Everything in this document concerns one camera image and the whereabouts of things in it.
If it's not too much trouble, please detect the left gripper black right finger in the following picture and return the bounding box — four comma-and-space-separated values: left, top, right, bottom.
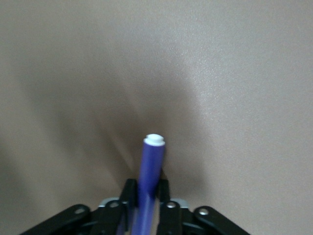
156, 179, 250, 235

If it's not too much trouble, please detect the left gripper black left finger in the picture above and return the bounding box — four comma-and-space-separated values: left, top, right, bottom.
19, 178, 138, 235

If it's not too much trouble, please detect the purple pen with white end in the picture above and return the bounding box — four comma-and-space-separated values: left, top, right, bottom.
116, 133, 166, 235

